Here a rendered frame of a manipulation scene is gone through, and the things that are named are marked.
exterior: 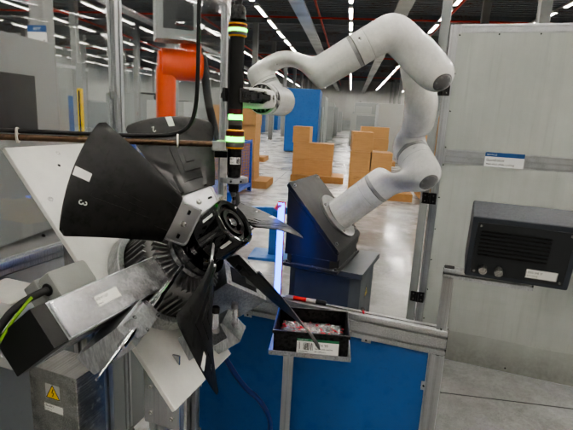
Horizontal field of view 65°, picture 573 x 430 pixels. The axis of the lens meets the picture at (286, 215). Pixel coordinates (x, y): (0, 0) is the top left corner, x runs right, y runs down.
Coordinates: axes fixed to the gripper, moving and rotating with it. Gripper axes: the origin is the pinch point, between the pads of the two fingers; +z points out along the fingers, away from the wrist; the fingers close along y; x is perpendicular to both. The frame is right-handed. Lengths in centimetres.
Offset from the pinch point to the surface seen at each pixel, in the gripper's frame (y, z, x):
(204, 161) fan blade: 8.0, 0.5, -16.4
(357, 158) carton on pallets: 113, -741, -73
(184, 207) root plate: 2.9, 17.2, -24.7
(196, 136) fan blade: 12.5, -3.2, -10.4
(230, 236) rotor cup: -7.0, 14.6, -30.4
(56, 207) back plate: 32.6, 23.3, -27.2
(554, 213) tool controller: -77, -35, -26
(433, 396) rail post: -54, -34, -86
